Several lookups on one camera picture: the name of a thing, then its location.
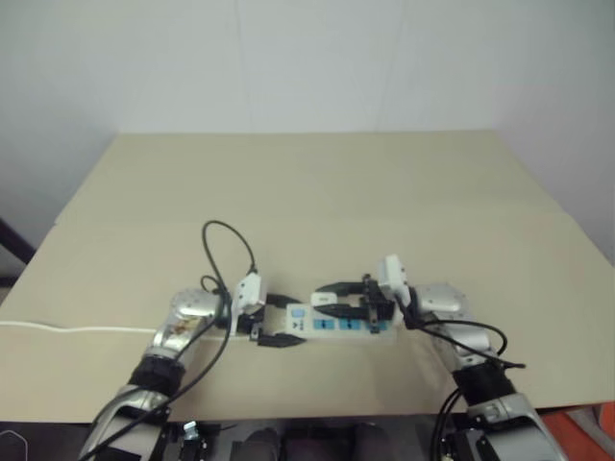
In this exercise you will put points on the small silver metal bracket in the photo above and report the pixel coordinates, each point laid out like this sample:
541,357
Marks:
191,431

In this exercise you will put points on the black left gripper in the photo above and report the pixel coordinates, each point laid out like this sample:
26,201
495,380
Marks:
251,326

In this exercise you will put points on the white power strip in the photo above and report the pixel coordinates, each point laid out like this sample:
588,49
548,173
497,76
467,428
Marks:
336,329

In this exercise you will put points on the dark rounded shape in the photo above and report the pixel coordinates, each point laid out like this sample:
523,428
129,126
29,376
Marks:
262,444

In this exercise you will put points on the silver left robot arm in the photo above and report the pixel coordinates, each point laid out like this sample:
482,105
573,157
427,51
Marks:
185,319

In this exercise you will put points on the orange object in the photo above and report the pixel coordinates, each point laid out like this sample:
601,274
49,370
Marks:
583,442

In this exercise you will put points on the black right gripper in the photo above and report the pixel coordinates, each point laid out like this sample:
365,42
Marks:
372,307

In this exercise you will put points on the white charger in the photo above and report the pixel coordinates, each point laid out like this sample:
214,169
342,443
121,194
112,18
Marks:
321,298

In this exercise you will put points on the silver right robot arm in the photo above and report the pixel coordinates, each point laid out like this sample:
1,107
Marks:
444,298

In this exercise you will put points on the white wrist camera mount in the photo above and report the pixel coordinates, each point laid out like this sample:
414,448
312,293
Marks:
391,276
251,290

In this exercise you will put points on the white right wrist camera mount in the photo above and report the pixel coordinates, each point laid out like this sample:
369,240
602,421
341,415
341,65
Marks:
391,276

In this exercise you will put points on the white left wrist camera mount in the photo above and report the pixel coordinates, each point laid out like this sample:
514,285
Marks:
251,290

